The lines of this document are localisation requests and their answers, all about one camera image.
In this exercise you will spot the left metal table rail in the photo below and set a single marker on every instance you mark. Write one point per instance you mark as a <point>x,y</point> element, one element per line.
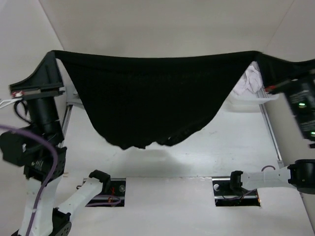
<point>66,119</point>

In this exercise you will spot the folded grey tank top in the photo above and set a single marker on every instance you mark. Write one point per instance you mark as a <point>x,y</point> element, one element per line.
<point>72,97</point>

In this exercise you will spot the white crumpled tank top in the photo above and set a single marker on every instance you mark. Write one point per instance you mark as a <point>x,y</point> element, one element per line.
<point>250,81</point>

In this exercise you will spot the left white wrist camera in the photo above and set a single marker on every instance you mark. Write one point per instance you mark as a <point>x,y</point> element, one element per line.
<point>7,102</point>

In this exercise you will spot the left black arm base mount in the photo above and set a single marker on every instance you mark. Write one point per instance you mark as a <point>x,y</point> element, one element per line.
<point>116,192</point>

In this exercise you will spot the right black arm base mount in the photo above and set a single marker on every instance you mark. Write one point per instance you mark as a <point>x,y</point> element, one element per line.
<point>230,193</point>

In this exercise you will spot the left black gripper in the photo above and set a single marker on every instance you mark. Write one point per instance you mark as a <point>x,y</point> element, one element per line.
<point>46,80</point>

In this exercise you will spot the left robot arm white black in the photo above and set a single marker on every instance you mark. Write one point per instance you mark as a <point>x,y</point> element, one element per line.
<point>37,148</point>

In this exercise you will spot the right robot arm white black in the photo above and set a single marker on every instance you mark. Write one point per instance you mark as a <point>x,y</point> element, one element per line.
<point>293,119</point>

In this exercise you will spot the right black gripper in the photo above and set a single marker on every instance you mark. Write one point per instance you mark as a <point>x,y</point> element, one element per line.
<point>283,85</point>

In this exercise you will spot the white plastic basket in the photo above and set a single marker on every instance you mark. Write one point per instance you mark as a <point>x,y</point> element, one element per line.
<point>249,102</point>

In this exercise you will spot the black tank top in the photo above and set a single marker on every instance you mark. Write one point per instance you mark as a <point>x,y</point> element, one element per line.
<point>133,102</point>

